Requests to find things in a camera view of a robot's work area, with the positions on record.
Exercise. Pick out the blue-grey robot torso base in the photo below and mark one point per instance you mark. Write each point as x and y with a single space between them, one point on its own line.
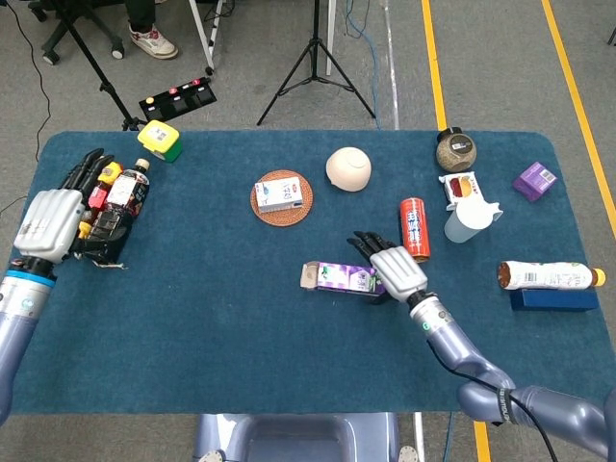
298 438

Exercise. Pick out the small purple box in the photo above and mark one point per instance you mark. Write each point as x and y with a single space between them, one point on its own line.
534 180

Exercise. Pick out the round woven rattan coaster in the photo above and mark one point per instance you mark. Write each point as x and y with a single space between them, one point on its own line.
284 219

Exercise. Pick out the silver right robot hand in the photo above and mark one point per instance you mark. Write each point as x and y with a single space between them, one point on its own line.
399 274

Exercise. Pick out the black foot pedal board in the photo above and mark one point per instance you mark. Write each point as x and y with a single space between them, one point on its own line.
178 103

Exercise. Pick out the purple white carton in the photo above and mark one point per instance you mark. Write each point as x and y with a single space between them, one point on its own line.
341 278

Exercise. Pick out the large dark coffee bottle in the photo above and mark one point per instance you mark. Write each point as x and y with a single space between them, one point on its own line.
125 192

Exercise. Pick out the seated person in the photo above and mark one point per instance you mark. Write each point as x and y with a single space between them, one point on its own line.
154 41

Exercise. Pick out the blue felt table mat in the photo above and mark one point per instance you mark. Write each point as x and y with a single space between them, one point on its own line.
240 346

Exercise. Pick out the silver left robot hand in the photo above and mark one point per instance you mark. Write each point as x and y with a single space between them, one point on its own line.
48 226

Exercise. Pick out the cream upturned bowl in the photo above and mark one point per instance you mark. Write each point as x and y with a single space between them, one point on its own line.
349 168

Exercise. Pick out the red white snack packet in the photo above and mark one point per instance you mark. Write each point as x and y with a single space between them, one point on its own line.
462 187

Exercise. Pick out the white blue milk carton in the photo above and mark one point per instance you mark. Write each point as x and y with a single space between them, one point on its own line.
279 192

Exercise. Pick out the red label tea bottle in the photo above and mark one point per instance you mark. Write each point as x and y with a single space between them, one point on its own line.
98 197

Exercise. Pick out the yellow labelled container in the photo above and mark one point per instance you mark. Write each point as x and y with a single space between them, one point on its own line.
111 172

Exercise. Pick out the white upright pole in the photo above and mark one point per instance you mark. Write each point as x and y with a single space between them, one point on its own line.
331 29

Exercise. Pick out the white label bottle yellow cap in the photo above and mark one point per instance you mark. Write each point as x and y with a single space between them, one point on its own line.
548 275

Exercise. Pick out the white metal frame leg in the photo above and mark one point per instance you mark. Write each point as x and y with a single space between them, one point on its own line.
203 38

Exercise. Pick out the blue rectangular block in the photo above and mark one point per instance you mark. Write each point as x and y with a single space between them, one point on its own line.
553 300

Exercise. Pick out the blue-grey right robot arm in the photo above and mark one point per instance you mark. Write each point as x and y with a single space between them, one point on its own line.
462 346

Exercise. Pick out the green container yellow lid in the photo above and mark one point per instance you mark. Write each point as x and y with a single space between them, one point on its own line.
159 137

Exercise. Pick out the black slanted tripod stand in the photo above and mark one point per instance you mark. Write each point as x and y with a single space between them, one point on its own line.
102 87

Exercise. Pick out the black office chair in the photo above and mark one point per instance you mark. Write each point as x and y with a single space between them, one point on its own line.
117 50

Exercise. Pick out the orange drink can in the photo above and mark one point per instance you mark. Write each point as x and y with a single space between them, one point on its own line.
415 221

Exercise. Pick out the white plastic cup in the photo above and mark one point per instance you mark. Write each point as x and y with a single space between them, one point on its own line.
464 223

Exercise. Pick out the round glass jar black lid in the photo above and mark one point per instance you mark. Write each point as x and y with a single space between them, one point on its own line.
456 154

